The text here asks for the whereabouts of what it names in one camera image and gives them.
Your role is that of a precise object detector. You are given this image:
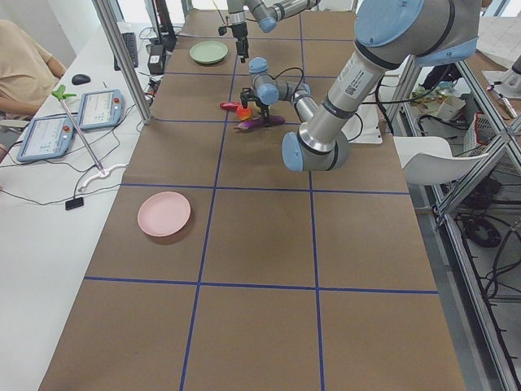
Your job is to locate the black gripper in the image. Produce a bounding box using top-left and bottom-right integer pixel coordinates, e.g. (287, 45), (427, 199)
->
(218, 23), (249, 63)
(239, 87), (270, 127)

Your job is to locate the purple eggplant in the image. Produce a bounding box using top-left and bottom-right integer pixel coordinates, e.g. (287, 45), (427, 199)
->
(234, 116), (286, 132)

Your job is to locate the red pomegranate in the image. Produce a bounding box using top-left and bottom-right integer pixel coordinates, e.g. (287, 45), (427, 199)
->
(236, 105), (253, 121)

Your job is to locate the red chili pepper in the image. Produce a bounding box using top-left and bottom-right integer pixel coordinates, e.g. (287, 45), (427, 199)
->
(219, 101), (242, 112)

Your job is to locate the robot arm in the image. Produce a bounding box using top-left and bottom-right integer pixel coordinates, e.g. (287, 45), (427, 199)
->
(228, 0), (482, 172)
(218, 0), (320, 64)

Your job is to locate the green plate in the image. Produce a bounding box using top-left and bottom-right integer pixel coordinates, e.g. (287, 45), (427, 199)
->
(189, 41), (229, 65)

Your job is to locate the black power adapter box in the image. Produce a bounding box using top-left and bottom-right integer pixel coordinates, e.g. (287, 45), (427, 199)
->
(147, 44), (165, 75)

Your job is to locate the black keyboard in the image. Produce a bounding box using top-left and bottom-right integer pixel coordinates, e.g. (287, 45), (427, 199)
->
(120, 33), (138, 68)

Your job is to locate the pink plate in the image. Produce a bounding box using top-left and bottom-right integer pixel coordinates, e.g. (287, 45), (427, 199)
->
(137, 191), (191, 237)

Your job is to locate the far blue teach pendant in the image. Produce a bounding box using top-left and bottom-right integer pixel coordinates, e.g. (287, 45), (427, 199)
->
(77, 89), (125, 131)

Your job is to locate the blue teach pendant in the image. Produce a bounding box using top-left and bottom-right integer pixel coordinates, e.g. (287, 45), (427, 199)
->
(77, 89), (125, 131)
(17, 115), (73, 162)

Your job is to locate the white chair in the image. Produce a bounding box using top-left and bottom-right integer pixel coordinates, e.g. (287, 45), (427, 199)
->
(393, 136), (488, 186)

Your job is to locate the brown table mat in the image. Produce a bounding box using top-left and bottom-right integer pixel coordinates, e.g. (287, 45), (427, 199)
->
(38, 10), (507, 391)

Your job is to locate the black computer mouse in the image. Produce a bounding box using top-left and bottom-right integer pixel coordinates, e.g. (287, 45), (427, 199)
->
(71, 73), (91, 86)

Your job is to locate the grabber stick green tip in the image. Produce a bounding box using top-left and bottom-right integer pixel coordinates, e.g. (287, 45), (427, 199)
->
(51, 85), (105, 174)

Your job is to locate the small black puck device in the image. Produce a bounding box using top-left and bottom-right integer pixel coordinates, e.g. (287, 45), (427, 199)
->
(64, 197), (85, 211)

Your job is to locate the near blue teach pendant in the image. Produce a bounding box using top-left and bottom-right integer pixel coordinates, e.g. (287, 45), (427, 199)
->
(17, 115), (73, 162)

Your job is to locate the seated person beige shirt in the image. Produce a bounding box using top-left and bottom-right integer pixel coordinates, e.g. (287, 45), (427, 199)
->
(1, 20), (66, 120)

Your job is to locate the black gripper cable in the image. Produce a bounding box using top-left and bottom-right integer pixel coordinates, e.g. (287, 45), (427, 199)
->
(271, 67), (306, 94)

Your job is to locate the aluminium frame post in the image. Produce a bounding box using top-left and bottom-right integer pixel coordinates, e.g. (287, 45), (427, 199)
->
(92, 0), (151, 125)

